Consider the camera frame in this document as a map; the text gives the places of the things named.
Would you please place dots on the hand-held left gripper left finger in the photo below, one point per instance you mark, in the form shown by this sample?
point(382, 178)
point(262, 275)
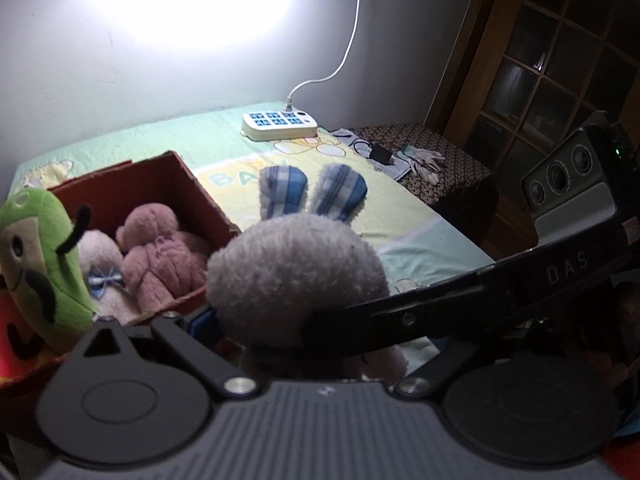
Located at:
point(202, 322)

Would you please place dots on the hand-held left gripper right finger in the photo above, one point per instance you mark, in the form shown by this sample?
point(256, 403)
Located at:
point(440, 370)

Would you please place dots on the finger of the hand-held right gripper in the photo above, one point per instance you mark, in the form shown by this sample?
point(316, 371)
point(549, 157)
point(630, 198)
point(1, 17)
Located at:
point(425, 310)

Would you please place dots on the pink bear plush toy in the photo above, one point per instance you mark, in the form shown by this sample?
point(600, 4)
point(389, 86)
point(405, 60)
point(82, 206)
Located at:
point(155, 255)

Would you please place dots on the white rabbit plush plaid ears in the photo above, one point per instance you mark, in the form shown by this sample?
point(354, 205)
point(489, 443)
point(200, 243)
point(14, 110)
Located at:
point(100, 255)
point(295, 270)

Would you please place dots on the red cardboard box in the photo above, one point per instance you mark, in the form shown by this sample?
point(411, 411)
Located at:
point(200, 195)

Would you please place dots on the green plush toy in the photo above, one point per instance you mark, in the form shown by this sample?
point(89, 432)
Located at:
point(45, 240)

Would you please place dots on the yellow tiger plush toy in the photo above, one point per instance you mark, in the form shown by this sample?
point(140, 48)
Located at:
point(20, 320)

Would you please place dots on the white gloves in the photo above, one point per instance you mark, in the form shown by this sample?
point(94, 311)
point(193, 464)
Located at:
point(425, 165)

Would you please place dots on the brown patterned cloth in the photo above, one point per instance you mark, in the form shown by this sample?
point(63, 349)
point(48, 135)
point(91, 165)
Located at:
point(450, 155)

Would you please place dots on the black power adapter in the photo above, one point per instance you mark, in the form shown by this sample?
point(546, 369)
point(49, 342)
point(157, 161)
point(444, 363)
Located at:
point(382, 154)

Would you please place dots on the white printed paper sheet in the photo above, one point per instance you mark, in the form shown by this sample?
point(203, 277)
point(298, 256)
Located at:
point(345, 135)

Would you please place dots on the white power strip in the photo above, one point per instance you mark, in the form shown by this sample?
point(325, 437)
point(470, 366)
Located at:
point(280, 127)

